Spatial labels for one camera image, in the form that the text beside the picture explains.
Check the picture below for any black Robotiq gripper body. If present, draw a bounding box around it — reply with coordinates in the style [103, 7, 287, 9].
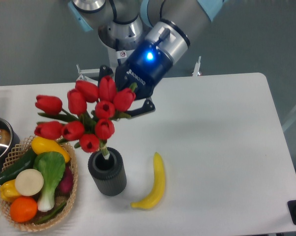
[115, 40, 173, 100]

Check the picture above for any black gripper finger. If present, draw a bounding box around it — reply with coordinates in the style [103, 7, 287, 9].
[125, 98, 155, 117]
[98, 65, 114, 85]

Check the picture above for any red tulip bouquet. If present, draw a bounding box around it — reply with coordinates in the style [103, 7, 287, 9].
[34, 76, 137, 160]

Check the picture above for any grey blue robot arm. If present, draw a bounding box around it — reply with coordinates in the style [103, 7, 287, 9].
[68, 0, 224, 118]

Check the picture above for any dark grey ribbed vase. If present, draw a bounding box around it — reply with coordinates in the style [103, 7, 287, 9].
[88, 147, 127, 197]

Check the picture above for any yellow banana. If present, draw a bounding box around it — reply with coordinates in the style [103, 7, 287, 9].
[130, 152, 166, 210]

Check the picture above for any yellow squash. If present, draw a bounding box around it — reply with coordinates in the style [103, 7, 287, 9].
[31, 137, 71, 163]

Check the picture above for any green bok choy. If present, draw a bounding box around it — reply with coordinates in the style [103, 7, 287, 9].
[33, 151, 65, 212]

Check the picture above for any woven wicker basket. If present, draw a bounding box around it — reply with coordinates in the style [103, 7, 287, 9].
[0, 136, 78, 232]

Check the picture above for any purple sweet potato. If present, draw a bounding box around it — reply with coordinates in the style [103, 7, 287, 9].
[58, 166, 74, 194]

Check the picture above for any dark green cucumber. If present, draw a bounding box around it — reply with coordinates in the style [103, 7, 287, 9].
[0, 148, 37, 185]

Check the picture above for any white round radish slice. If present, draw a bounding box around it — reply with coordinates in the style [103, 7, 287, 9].
[15, 169, 44, 196]

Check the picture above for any green chili pepper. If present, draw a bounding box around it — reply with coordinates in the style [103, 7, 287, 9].
[35, 202, 67, 225]

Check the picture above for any yellow bell pepper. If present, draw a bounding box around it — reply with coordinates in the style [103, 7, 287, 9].
[0, 179, 21, 203]

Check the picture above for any orange fruit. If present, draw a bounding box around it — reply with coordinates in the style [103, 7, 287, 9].
[9, 196, 37, 223]

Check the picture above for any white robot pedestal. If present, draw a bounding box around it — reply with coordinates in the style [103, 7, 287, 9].
[76, 46, 136, 83]

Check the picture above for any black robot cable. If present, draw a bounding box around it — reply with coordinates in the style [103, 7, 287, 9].
[115, 38, 124, 67]

